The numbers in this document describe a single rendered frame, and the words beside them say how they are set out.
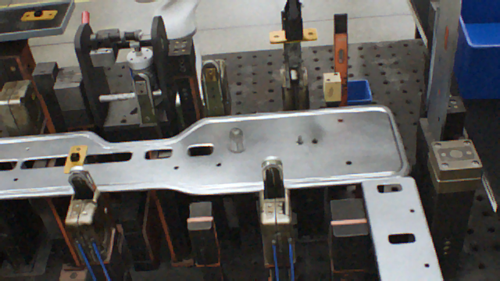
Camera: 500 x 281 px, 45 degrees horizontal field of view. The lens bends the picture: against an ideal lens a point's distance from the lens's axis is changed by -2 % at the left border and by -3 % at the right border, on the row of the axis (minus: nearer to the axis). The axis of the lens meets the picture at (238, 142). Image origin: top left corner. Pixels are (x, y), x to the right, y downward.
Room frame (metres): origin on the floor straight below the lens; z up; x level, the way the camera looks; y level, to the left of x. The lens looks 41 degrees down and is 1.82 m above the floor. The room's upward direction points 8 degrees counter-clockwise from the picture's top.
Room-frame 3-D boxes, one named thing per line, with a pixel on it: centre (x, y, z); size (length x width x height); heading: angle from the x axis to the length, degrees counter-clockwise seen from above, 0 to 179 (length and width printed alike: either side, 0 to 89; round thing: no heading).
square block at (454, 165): (0.77, -0.38, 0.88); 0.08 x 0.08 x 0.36; 85
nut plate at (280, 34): (0.92, -0.12, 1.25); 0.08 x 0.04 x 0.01; 85
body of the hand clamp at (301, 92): (1.09, -0.14, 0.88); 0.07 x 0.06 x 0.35; 175
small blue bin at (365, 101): (1.35, -0.33, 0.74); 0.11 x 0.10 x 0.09; 85
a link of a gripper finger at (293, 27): (0.90, -0.12, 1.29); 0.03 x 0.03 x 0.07; 85
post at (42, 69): (1.19, 0.42, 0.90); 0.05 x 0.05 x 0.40; 85
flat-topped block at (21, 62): (1.32, 0.54, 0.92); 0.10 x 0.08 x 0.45; 85
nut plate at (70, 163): (0.97, 0.34, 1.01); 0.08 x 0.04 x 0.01; 174
